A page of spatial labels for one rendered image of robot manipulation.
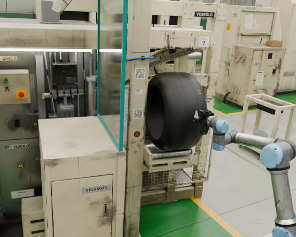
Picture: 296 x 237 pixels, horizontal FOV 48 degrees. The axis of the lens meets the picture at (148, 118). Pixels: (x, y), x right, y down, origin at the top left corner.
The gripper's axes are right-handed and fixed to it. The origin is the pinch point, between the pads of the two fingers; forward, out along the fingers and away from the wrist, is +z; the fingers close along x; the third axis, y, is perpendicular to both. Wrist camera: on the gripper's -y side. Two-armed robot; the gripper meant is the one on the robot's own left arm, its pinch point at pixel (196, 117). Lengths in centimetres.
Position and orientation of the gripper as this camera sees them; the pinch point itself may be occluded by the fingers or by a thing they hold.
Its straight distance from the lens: 229.1
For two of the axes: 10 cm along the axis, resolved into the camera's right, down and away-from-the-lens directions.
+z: -3.4, -2.4, 9.1
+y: 0.3, -9.7, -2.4
